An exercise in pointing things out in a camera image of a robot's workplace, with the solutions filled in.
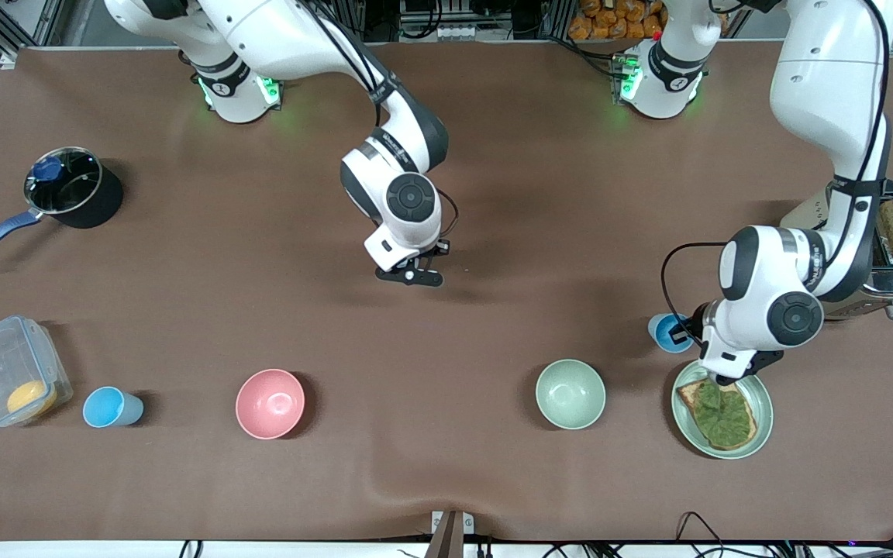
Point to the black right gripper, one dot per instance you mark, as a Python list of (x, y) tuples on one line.
[(433, 253)]

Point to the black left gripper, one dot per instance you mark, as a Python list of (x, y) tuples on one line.
[(696, 322)]

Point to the blue plastic cup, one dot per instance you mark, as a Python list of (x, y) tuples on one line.
[(658, 333), (109, 408)]

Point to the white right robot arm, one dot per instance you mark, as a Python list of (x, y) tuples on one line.
[(276, 31)]

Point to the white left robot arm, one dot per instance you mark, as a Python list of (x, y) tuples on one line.
[(826, 77)]

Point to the brown toast slice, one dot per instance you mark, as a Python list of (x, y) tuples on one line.
[(688, 394)]

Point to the green lettuce leaf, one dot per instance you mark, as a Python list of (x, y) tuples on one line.
[(725, 418)]

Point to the pale green plate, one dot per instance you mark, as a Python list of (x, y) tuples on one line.
[(760, 407)]

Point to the pale green bowl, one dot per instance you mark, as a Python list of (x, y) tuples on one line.
[(570, 394)]

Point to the pink bowl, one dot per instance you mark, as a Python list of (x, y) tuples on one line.
[(270, 404)]

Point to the small white socket strip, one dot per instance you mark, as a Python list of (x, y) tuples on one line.
[(462, 33)]

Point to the orange packaged buns pile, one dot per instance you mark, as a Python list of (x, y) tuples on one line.
[(609, 19)]

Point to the glass pot lid blue knob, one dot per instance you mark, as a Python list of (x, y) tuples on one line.
[(67, 186)]

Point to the yellow round food piece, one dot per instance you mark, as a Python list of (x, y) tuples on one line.
[(31, 397)]

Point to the metal table edge bracket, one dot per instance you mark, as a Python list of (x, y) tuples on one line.
[(453, 535)]

